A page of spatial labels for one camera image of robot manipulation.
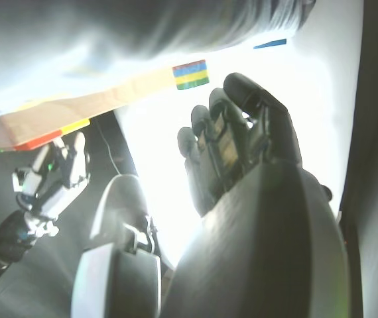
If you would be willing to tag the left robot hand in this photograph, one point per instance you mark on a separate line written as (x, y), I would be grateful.
(258, 232)

